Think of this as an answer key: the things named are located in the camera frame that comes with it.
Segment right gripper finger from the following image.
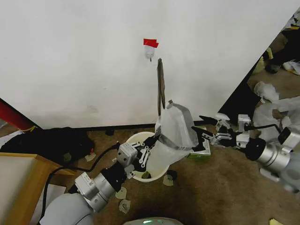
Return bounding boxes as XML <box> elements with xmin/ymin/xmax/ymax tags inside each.
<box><xmin>199</xmin><ymin>115</ymin><xmax>230</xmax><ymax>129</ymax></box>
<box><xmin>191</xmin><ymin>126</ymin><xmax>233</xmax><ymax>152</ymax></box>

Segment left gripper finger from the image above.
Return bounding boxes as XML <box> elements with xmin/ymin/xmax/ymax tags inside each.
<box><xmin>130</xmin><ymin>135</ymin><xmax>161</xmax><ymax>151</ymax></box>
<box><xmin>135</xmin><ymin>150</ymin><xmax>152</xmax><ymax>174</ymax></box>

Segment translucent garbage bag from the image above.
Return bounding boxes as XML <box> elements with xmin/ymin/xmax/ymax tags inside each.
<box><xmin>150</xmin><ymin>58</ymin><xmax>200</xmax><ymax>174</ymax></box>

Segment white round trash bin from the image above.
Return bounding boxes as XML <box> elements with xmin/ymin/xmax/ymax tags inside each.
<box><xmin>125</xmin><ymin>132</ymin><xmax>170</xmax><ymax>183</ymax></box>

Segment black cloth bag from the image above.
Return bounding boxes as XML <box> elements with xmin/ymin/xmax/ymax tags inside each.
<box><xmin>0</xmin><ymin>127</ymin><xmax>96</xmax><ymax>165</ymax></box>

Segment green and white box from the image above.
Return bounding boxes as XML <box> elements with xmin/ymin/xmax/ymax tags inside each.
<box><xmin>187</xmin><ymin>126</ymin><xmax>212</xmax><ymax>157</ymax></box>

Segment black leaning panel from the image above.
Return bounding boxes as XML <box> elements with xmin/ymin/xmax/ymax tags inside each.
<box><xmin>217</xmin><ymin>81</ymin><xmax>264</xmax><ymax>122</ymax></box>

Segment crumpled white plastic bags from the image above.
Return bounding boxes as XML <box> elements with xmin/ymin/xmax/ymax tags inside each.
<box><xmin>252</xmin><ymin>81</ymin><xmax>300</xmax><ymax>142</ymax></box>

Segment white robot front shell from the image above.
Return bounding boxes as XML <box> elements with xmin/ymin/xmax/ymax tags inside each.
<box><xmin>121</xmin><ymin>217</ymin><xmax>186</xmax><ymax>225</ymax></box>

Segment white paper sheet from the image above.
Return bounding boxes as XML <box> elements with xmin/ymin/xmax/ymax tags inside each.
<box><xmin>30</xmin><ymin>184</ymin><xmax>67</xmax><ymax>225</ymax></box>

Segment yellow paper piece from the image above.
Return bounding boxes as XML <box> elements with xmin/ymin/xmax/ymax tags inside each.
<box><xmin>269</xmin><ymin>217</ymin><xmax>289</xmax><ymax>225</ymax></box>

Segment dark clutter pile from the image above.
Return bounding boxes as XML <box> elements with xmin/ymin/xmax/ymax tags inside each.
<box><xmin>262</xmin><ymin>29</ymin><xmax>290</xmax><ymax>75</ymax></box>

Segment red tape piece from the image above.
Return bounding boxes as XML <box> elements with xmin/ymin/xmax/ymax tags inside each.
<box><xmin>143</xmin><ymin>38</ymin><xmax>159</xmax><ymax>49</ymax></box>

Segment red board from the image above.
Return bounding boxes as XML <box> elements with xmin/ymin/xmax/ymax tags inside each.
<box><xmin>0</xmin><ymin>97</ymin><xmax>38</xmax><ymax>131</ymax></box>

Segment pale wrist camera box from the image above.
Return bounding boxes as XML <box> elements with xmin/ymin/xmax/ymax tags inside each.
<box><xmin>118</xmin><ymin>142</ymin><xmax>139</xmax><ymax>167</ymax></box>
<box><xmin>238</xmin><ymin>114</ymin><xmax>253</xmax><ymax>132</ymax></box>

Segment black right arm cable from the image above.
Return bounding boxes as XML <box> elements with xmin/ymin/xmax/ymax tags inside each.
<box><xmin>243</xmin><ymin>123</ymin><xmax>283</xmax><ymax>139</ymax></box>

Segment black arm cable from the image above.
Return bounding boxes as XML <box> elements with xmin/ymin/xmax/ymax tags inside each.
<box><xmin>243</xmin><ymin>123</ymin><xmax>283</xmax><ymax>139</ymax></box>
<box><xmin>40</xmin><ymin>142</ymin><xmax>119</xmax><ymax>221</ymax></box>

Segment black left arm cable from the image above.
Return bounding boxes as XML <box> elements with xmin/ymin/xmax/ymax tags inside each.
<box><xmin>40</xmin><ymin>142</ymin><xmax>119</xmax><ymax>221</ymax></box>

